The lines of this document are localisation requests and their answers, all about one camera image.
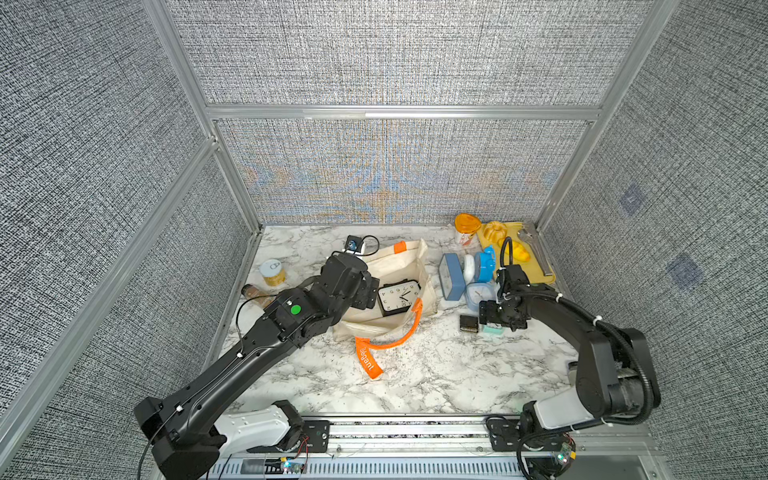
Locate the yellow bread loaf toy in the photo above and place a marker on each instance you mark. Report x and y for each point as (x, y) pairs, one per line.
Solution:
(519, 253)

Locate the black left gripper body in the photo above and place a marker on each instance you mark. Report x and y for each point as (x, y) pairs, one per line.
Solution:
(364, 296)

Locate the blue rectangular alarm clock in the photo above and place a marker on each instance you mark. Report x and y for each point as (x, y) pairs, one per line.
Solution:
(451, 277)

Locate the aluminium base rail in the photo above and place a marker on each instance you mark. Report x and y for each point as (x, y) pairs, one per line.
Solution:
(436, 447)

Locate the yellow cutting board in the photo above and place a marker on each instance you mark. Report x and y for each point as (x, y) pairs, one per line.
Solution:
(531, 267)

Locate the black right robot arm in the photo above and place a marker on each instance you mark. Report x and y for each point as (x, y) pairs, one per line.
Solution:
(615, 380)

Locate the canvas bag orange handles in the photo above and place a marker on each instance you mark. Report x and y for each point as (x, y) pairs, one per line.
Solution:
(369, 329)

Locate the grey metal wrench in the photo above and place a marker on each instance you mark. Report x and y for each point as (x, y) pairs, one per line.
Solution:
(529, 235)

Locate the light blue square alarm clock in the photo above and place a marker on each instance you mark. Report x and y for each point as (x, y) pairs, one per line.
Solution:
(478, 292)

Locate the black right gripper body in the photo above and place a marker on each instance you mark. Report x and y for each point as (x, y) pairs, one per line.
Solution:
(497, 313)

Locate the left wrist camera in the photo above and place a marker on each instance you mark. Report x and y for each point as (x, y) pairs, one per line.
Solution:
(361, 246)

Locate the black square alarm clock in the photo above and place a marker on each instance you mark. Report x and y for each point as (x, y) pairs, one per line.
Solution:
(398, 297)

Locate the yellow tin can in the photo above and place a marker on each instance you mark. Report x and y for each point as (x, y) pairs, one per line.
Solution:
(273, 272)

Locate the orange lid instant noodle cup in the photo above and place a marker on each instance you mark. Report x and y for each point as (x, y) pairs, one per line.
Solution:
(466, 226)

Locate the yellow bundt cake toy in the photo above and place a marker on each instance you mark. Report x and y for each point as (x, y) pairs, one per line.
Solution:
(495, 232)

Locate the small black square clock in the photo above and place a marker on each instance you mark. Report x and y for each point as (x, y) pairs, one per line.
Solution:
(469, 324)

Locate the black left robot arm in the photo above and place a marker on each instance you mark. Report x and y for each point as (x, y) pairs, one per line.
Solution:
(186, 430)

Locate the mint green alarm clock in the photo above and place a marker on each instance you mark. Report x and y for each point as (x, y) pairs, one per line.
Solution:
(493, 329)

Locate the brown spice jar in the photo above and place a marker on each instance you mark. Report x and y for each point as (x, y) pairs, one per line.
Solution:
(254, 295)

